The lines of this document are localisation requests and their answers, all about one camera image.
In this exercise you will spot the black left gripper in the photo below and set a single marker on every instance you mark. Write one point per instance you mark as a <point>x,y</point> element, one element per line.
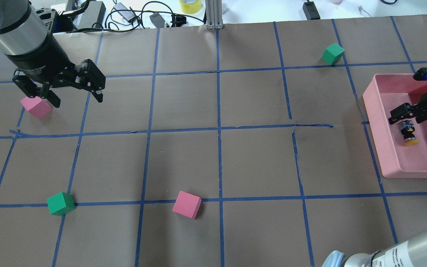
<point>40,56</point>

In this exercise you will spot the yellow mushroom push button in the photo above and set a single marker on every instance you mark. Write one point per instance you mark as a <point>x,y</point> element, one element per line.
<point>407,129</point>

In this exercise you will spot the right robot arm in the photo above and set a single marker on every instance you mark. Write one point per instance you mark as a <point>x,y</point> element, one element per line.
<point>401,145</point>

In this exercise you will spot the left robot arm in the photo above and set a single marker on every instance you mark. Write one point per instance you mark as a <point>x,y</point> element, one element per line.
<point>23,29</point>

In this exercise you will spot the pink foam cube far left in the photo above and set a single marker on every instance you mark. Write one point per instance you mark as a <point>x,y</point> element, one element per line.
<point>36,106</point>

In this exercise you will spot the pink foam cube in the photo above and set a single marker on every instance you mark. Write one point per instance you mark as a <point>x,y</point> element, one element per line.
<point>36,106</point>
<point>187,205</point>

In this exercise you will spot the black power adapter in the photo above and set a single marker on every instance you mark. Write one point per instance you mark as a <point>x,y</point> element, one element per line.
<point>93,16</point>

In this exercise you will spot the green foam cube far right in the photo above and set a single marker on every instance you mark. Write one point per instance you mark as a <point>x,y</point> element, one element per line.
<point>332,54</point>

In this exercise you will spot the green foam cube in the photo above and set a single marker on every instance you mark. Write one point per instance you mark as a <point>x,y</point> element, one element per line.
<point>332,54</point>
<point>60,204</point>

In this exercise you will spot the green foam cube near left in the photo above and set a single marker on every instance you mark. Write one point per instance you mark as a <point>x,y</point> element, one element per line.
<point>60,204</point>

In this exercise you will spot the yellow tape roll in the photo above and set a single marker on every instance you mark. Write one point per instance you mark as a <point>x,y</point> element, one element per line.
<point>190,6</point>

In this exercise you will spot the pink foam cube centre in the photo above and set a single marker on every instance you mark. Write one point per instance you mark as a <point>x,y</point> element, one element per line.
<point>187,205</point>

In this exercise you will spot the aluminium frame post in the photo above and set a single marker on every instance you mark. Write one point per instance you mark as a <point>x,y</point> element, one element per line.
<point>213,12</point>

